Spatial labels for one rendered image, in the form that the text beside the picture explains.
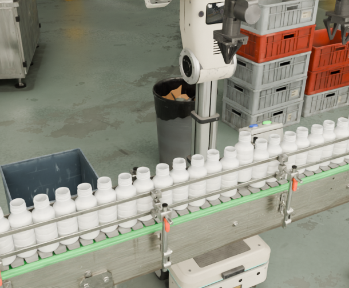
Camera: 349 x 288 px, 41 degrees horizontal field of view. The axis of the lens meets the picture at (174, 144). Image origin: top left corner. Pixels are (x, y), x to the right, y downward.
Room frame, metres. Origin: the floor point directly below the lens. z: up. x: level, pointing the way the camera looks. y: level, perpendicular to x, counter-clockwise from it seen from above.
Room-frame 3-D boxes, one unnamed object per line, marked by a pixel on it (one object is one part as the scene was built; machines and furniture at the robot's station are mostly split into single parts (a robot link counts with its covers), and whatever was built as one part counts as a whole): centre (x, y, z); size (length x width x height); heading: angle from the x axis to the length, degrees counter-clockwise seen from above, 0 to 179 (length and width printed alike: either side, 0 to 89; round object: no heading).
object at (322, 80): (4.14, -1.35, 0.33); 0.61 x 0.41 x 0.22; 120
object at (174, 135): (2.96, -0.07, 0.32); 0.45 x 0.45 x 0.64
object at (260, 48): (3.74, -0.78, 0.78); 0.61 x 0.41 x 0.22; 124
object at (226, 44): (1.43, -0.16, 1.42); 0.07 x 0.07 x 0.09; 34
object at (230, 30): (1.42, -0.17, 1.49); 0.10 x 0.07 x 0.07; 34
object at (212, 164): (1.21, -0.12, 1.08); 0.06 x 0.06 x 0.17
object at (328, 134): (1.42, -0.53, 1.08); 0.06 x 0.06 x 0.17
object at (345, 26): (1.59, -0.58, 1.44); 0.07 x 0.07 x 0.09; 27
